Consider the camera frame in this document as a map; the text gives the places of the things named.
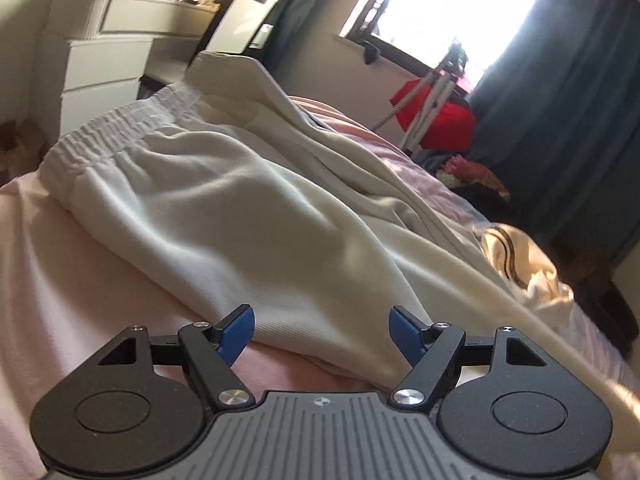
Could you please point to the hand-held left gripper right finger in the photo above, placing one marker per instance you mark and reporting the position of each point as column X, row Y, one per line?
column 405, row 332

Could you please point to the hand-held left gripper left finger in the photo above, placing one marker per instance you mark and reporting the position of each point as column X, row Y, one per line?
column 235, row 332

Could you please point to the pile of clothes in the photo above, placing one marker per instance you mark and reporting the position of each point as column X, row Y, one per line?
column 487, row 202

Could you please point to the pink clothes pile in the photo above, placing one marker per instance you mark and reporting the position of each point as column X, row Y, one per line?
column 472, row 170

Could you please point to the cream cloth with brown stripes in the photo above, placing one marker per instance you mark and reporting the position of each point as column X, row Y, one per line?
column 520, row 260

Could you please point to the bed with pastel bedding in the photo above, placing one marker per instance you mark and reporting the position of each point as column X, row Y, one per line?
column 75, row 285

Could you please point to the blue grey cloth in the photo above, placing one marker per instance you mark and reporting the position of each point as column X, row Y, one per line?
column 431, row 159

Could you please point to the red bag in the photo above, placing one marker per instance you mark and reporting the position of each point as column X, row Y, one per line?
column 452, row 117

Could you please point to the white pole stand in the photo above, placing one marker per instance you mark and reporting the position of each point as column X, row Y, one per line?
column 434, row 95

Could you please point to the teal curtain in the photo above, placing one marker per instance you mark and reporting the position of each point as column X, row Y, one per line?
column 310, row 5
column 565, row 110

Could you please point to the small black device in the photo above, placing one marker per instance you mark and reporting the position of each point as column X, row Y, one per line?
column 371, row 54

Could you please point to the white drawer unit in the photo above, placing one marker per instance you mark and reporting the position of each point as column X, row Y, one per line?
column 105, row 65

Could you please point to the white panel heater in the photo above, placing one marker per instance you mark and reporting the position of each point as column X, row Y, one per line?
column 240, row 15

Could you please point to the window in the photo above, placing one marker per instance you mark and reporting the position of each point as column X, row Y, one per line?
column 450, row 5

